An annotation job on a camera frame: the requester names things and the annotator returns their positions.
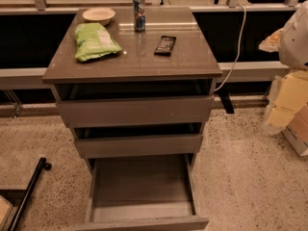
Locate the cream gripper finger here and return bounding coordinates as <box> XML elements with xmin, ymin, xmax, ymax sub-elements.
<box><xmin>259</xmin><ymin>29</ymin><xmax>284</xmax><ymax>53</ymax></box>
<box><xmin>263</xmin><ymin>70</ymin><xmax>308</xmax><ymax>135</ymax></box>

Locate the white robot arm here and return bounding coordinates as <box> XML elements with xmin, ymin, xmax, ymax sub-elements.
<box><xmin>259</xmin><ymin>1</ymin><xmax>308</xmax><ymax>134</ymax></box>

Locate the grey top drawer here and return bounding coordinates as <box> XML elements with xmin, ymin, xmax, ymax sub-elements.
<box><xmin>57</xmin><ymin>96</ymin><xmax>214</xmax><ymax>128</ymax></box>

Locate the grey middle drawer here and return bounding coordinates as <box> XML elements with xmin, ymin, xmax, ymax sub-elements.
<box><xmin>75</xmin><ymin>134</ymin><xmax>203</xmax><ymax>159</ymax></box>

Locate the grey drawer cabinet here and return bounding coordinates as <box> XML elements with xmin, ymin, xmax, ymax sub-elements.
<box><xmin>41</xmin><ymin>6</ymin><xmax>223</xmax><ymax>175</ymax></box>

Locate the grey open bottom drawer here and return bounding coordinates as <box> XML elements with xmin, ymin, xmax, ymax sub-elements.
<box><xmin>76</xmin><ymin>154</ymin><xmax>209</xmax><ymax>231</ymax></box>

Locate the cardboard box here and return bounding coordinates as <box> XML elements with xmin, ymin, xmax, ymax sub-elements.
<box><xmin>283</xmin><ymin>105</ymin><xmax>308</xmax><ymax>157</ymax></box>

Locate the blue energy drink can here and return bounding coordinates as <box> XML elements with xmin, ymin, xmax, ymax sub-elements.
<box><xmin>133</xmin><ymin>0</ymin><xmax>145</xmax><ymax>32</ymax></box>

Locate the white bowl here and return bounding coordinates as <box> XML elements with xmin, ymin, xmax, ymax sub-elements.
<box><xmin>83</xmin><ymin>8</ymin><xmax>116</xmax><ymax>25</ymax></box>

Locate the green chip bag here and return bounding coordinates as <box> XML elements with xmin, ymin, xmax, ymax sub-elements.
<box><xmin>74</xmin><ymin>23</ymin><xmax>121</xmax><ymax>62</ymax></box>

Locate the white cable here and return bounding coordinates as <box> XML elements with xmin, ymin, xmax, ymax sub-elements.
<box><xmin>213</xmin><ymin>3</ymin><xmax>247</xmax><ymax>92</ymax></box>

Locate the black metal frame leg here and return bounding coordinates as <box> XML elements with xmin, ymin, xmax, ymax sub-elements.
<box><xmin>8</xmin><ymin>157</ymin><xmax>52</xmax><ymax>231</ymax></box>

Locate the grey horizontal rail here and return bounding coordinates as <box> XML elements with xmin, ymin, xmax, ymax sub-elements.
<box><xmin>0</xmin><ymin>61</ymin><xmax>290</xmax><ymax>90</ymax></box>

